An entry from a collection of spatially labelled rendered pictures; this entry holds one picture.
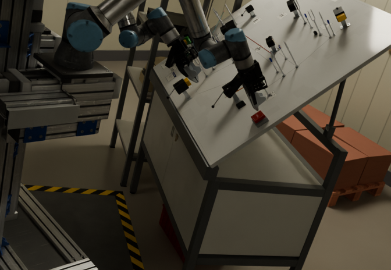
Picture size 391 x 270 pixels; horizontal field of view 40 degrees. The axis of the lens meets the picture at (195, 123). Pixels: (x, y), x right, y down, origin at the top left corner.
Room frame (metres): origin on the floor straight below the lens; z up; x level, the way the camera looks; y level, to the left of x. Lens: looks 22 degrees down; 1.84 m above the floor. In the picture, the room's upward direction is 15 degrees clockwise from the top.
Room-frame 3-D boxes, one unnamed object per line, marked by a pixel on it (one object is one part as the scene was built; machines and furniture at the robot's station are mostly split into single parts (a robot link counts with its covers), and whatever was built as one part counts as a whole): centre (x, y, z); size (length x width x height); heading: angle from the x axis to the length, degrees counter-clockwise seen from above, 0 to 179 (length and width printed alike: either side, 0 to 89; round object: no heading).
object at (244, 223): (2.66, -0.20, 0.60); 1.17 x 0.58 x 0.40; 22
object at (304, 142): (4.24, -1.03, 0.19); 1.12 x 0.79 x 0.38; 48
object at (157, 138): (2.80, 0.18, 0.60); 0.55 x 0.02 x 0.39; 22
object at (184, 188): (2.29, -0.02, 0.60); 0.55 x 0.03 x 0.39; 22
